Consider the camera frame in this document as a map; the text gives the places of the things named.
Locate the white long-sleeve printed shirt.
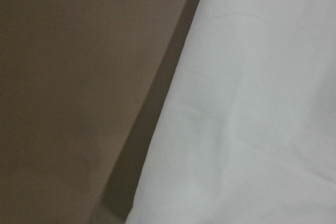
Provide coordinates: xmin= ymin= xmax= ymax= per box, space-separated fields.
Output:
xmin=127 ymin=0 xmax=335 ymax=223

